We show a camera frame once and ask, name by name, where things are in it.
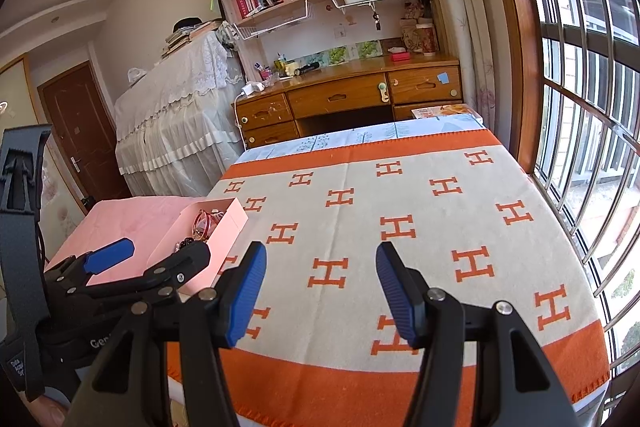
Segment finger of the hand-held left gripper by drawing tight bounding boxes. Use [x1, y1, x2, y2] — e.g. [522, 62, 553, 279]
[67, 241, 211, 305]
[44, 238, 135, 293]

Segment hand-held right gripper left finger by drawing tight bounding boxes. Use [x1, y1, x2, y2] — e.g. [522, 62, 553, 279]
[62, 241, 268, 427]

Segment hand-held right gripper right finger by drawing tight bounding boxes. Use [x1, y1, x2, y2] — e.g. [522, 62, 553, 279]
[375, 241, 581, 427]

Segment red string bracelet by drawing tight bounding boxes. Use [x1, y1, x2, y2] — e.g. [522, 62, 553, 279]
[194, 209, 226, 240]

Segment pink rectangular box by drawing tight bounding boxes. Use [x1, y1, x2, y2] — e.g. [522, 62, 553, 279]
[145, 198, 249, 295]

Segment person's left hand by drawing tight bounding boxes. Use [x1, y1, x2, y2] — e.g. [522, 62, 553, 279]
[20, 394, 71, 427]

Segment orange patterned blanket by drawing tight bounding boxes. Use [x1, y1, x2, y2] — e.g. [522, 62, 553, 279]
[167, 129, 611, 427]

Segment brown wooden door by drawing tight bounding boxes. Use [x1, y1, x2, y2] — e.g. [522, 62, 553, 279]
[37, 61, 132, 212]

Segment lace covered piano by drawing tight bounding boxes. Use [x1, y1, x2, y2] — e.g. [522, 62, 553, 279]
[114, 29, 246, 198]

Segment frosted sliding door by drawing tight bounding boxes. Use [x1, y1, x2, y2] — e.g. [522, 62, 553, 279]
[0, 54, 86, 248]

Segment orange magazine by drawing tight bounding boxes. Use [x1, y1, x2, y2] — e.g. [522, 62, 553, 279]
[411, 104, 473, 120]

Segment wooden desk with drawers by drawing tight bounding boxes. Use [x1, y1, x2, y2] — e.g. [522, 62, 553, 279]
[232, 52, 463, 150]

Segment stack of books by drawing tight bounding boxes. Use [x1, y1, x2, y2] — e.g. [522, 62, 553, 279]
[160, 19, 223, 58]

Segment row of picture cards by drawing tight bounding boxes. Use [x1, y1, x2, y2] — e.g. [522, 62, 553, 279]
[300, 39, 401, 68]

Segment patterned paper bags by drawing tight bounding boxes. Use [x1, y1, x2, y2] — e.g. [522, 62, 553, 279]
[400, 19, 441, 55]

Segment barred window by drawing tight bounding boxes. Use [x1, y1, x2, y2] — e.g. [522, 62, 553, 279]
[480, 0, 640, 427]

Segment pale floral curtain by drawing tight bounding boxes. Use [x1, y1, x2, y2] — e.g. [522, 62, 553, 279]
[407, 0, 501, 128]

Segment white charger cable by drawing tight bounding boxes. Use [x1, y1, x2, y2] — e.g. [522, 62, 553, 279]
[232, 92, 248, 148]

